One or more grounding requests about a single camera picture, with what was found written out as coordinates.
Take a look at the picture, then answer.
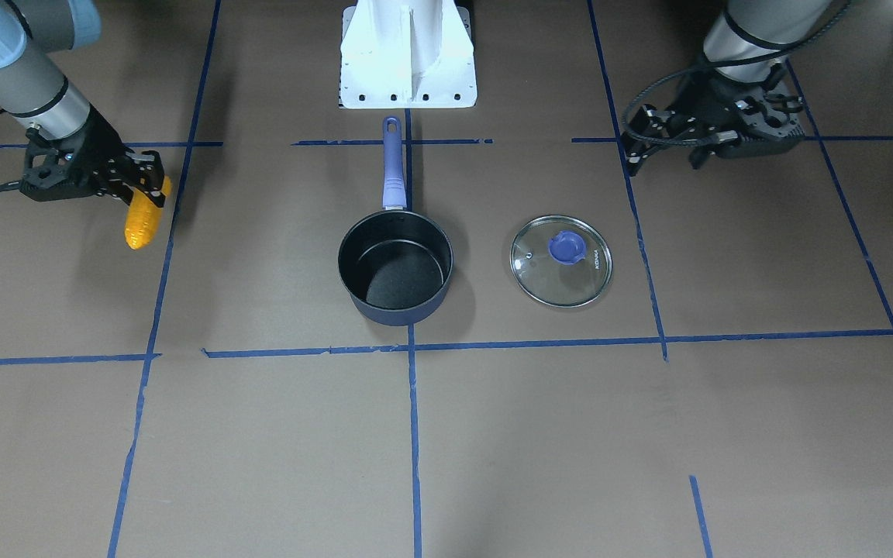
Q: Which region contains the dark blue saucepan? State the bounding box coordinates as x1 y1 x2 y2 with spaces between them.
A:
337 116 454 326

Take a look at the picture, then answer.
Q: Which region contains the black braided left gripper cable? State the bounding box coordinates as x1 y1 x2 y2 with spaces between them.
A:
621 0 854 148

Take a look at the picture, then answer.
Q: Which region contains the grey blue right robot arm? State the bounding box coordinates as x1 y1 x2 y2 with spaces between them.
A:
0 1 167 208

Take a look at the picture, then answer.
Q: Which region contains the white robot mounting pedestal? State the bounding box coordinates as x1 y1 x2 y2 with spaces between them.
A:
338 1 478 110

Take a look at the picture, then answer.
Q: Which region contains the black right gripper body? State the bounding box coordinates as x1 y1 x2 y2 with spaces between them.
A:
20 108 133 204

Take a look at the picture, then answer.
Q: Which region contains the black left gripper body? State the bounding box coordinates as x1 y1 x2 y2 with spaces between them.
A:
622 70 805 177

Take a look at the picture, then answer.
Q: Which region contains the glass pot lid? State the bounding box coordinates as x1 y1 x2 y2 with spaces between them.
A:
508 215 613 308

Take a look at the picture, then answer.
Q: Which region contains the yellow plastic corn cob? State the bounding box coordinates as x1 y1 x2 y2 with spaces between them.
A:
124 191 164 250

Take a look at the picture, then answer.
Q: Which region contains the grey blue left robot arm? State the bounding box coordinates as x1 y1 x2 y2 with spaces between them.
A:
621 1 853 177

